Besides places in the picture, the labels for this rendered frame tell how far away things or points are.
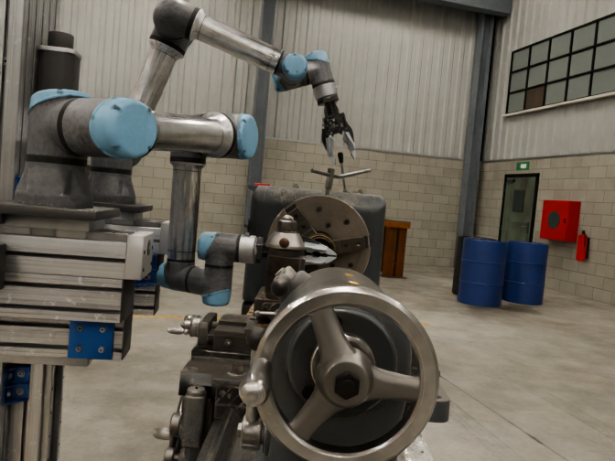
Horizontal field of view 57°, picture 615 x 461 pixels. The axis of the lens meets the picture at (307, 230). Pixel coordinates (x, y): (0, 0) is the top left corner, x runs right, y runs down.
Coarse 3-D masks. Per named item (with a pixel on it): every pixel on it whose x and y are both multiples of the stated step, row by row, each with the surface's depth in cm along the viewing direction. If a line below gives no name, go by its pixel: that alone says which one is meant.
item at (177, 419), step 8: (208, 400) 98; (208, 408) 98; (176, 416) 102; (208, 416) 98; (176, 424) 101; (208, 424) 98; (176, 432) 101; (208, 432) 98; (176, 440) 103; (168, 448) 101; (176, 448) 107; (184, 448) 100; (192, 448) 99; (200, 448) 98; (168, 456) 100; (176, 456) 100; (184, 456) 99; (192, 456) 99
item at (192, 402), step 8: (192, 392) 94; (200, 392) 95; (184, 400) 95; (192, 400) 94; (200, 400) 94; (184, 408) 95; (192, 408) 94; (200, 408) 94; (184, 416) 95; (192, 416) 95; (200, 416) 95; (184, 424) 95; (192, 424) 95; (200, 424) 95; (184, 432) 95; (192, 432) 95; (200, 432) 95; (184, 440) 95; (192, 440) 95; (200, 440) 95
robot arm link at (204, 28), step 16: (176, 0) 166; (160, 16) 166; (176, 16) 164; (192, 16) 164; (208, 16) 167; (160, 32) 171; (176, 32) 167; (192, 32) 165; (208, 32) 166; (224, 32) 166; (240, 32) 168; (224, 48) 168; (240, 48) 167; (256, 48) 167; (272, 48) 168; (256, 64) 170; (272, 64) 169; (288, 64) 167; (304, 64) 168; (288, 80) 173
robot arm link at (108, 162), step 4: (92, 160) 163; (96, 160) 162; (100, 160) 162; (104, 160) 161; (108, 160) 162; (112, 160) 162; (116, 160) 162; (120, 160) 163; (124, 160) 164; (128, 160) 165; (132, 160) 168; (92, 164) 163; (96, 164) 162; (100, 164) 162; (104, 164) 162; (108, 164) 162; (112, 164) 162; (116, 164) 162; (120, 164) 163; (124, 164) 164; (128, 164) 166; (120, 168) 163; (124, 168) 164; (128, 168) 166
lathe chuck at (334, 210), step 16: (304, 208) 172; (320, 208) 172; (336, 208) 172; (352, 208) 172; (272, 224) 173; (320, 224) 172; (336, 224) 172; (352, 224) 172; (368, 240) 176; (352, 256) 173; (368, 256) 173
